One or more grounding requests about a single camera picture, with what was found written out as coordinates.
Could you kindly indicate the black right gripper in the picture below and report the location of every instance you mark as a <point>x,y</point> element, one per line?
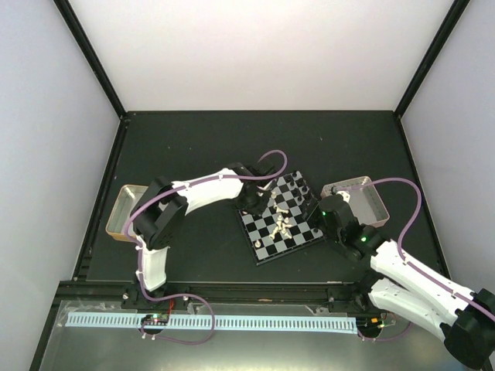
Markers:
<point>311,213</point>

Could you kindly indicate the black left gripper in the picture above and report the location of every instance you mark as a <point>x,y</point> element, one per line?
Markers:
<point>257,210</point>

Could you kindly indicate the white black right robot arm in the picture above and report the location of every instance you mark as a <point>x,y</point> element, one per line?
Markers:
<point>461,318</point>

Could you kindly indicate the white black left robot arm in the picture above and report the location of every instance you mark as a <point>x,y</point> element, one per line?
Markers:
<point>164,205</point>

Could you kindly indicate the black chess pieces group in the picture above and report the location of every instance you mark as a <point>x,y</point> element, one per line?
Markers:
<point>298,187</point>

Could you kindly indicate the pile of white chess pieces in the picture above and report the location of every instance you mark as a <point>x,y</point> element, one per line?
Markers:
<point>282,223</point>

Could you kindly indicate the black grey chess board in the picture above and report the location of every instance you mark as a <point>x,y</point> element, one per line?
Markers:
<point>259,227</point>

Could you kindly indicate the right controller circuit board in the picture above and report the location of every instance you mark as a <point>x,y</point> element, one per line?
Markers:
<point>375,322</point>

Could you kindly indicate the controller circuit board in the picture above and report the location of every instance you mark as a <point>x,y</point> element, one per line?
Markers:
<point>375,322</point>
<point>155,319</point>

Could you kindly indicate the left controller circuit board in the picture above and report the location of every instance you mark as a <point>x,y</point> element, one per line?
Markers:
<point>155,319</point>

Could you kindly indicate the pink metal tray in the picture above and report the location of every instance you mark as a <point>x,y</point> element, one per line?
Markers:
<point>365,200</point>

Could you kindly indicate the gold rimmed metal tin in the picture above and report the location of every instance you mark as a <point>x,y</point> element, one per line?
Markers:
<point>125,202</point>

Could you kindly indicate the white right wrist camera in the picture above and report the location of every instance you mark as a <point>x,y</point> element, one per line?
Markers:
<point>345,193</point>

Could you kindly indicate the white slotted cable duct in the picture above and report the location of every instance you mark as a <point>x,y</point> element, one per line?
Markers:
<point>246,323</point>

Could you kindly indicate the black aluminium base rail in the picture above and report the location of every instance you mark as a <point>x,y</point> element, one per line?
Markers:
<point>130,296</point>

